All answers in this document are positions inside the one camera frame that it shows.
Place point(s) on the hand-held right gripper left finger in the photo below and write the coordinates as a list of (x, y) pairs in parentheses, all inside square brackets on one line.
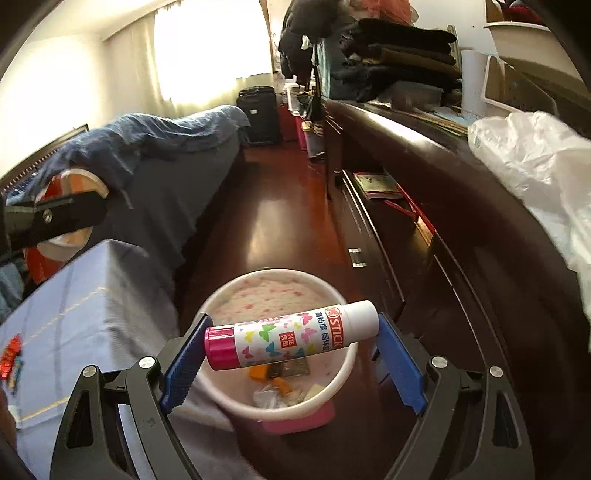
[(184, 364)]

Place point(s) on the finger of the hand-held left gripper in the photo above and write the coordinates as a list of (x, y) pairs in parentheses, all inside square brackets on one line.
[(60, 214)]

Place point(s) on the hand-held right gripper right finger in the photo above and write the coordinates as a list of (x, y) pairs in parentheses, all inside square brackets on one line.
[(401, 364)]

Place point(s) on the red and white snack wrapper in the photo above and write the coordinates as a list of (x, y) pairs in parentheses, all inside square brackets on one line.
[(69, 182)]

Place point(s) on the small orange box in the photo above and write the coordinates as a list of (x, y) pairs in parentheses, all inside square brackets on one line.
[(258, 372)]

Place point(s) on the small orange packet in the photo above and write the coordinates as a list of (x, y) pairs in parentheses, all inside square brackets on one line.
[(282, 384)]

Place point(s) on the white butterfly print glue stick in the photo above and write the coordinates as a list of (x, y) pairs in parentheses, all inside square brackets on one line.
[(286, 337)]

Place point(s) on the pink dotted waste bin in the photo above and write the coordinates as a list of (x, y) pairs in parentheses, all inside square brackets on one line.
[(272, 290)]

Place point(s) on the light blue fleece robe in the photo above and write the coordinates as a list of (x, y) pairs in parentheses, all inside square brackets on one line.
[(9, 284)]

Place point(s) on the blue patterned duvet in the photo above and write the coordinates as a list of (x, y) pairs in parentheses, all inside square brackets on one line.
[(152, 138)]

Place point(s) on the dark wooden dresser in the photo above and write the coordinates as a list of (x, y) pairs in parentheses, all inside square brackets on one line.
[(461, 258)]

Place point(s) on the bed with dark headboard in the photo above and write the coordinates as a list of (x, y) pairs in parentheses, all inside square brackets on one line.
[(184, 198)]

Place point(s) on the red crinkled wrapper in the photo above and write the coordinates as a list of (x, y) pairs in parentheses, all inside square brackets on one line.
[(11, 357)]

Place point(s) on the cream window curtain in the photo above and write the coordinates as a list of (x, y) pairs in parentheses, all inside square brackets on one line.
[(138, 55)]

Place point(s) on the small printed booklet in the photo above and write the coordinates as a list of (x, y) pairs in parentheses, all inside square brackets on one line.
[(376, 183)]

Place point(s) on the black suitcase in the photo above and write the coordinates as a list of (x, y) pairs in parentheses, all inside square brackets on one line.
[(258, 115)]

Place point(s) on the white plastic bag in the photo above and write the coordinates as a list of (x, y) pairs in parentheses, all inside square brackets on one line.
[(531, 157)]

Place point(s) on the red storage box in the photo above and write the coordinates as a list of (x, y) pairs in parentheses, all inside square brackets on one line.
[(288, 124)]

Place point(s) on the clear plastic container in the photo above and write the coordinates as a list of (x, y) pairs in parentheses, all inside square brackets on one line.
[(292, 94)]

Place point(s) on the white roll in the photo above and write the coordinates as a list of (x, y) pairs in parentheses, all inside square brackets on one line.
[(475, 83)]

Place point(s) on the cream stacking bin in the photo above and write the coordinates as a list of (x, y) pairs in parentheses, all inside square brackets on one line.
[(521, 39), (512, 87)]

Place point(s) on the black hanging coat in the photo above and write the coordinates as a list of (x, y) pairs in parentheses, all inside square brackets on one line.
[(304, 27)]

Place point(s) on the stack of folded dark clothes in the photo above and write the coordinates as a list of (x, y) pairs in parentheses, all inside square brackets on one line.
[(401, 50)]

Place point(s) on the clothes heap in bin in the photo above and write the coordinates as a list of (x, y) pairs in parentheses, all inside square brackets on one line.
[(521, 9)]

